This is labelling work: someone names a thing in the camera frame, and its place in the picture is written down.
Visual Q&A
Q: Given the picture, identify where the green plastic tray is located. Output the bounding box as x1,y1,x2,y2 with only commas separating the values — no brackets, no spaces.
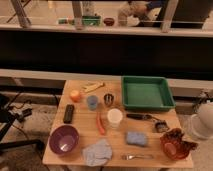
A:
121,76,175,111

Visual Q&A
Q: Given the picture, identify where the blue translucent cup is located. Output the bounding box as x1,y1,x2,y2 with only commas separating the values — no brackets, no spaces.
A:
87,95,98,110

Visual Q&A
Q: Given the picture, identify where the grey crumpled cloth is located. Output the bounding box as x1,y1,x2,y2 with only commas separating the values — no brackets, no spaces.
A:
82,139,112,167

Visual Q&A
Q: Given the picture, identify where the orange fruit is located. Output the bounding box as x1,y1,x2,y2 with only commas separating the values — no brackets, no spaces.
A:
70,90,82,102

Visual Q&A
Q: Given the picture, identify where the blue sponge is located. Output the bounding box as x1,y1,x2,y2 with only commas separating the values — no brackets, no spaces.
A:
126,131,148,146

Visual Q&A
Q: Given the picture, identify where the dark grapes bunch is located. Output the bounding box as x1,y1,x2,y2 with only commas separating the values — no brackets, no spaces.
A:
155,121,169,133

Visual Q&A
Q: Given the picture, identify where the red chili pepper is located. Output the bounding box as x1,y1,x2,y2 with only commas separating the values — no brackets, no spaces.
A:
96,113,106,135

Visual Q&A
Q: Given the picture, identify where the yellow banana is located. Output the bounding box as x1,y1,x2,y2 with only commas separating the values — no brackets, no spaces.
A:
83,82,105,93

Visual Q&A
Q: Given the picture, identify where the black remote control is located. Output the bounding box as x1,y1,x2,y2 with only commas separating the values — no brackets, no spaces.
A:
63,104,74,124

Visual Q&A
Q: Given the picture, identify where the purple bowl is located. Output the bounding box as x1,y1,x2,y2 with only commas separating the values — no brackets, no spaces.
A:
49,125,79,155

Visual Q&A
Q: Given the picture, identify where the white plastic cup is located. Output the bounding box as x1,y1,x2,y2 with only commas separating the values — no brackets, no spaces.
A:
107,108,123,128

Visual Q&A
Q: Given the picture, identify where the silver fork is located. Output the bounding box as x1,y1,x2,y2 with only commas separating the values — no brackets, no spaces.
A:
121,154,153,160

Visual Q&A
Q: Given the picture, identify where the black handled brush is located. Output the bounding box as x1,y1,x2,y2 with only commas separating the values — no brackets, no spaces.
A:
126,114,159,121

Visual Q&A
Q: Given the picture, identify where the small metal cup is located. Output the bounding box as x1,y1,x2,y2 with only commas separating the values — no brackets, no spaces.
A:
104,93,114,106

